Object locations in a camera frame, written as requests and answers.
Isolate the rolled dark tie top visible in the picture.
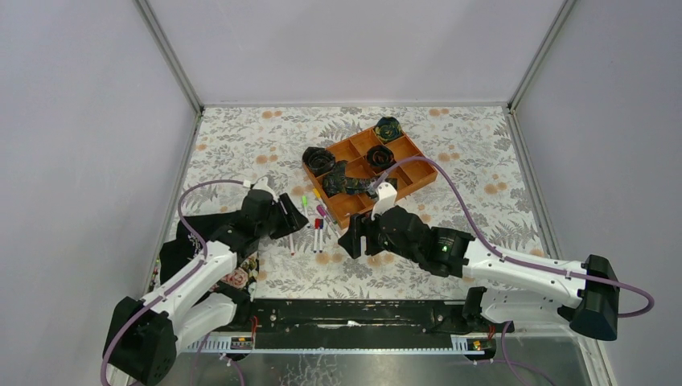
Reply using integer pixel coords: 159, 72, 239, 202
373, 117, 403, 144

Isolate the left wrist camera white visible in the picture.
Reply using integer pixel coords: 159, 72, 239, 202
242, 175, 279, 202

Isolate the orange compartment tray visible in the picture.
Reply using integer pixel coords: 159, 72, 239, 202
302, 127, 437, 229

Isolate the magenta pen cap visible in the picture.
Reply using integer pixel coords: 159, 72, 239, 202
316, 205, 328, 219

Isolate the rolled dark tie centre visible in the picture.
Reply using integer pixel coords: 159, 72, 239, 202
365, 145, 396, 174

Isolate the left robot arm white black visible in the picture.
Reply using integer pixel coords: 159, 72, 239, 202
101, 187, 309, 385

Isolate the floral table cloth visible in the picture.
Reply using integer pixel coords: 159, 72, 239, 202
181, 106, 544, 300

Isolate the black floral cloth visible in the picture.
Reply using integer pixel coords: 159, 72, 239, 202
159, 211, 260, 323

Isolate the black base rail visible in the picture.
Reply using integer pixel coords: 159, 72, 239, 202
224, 298, 516, 351

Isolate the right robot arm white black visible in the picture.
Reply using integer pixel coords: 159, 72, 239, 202
338, 207, 620, 341

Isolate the rolled dark tie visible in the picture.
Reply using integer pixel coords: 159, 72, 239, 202
365, 145, 396, 174
373, 117, 403, 144
302, 146, 336, 177

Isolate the unrolled dark patterned tie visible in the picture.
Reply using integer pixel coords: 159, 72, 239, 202
311, 161, 377, 198

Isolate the rolled dark tie left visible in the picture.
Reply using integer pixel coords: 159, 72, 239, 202
302, 146, 336, 177

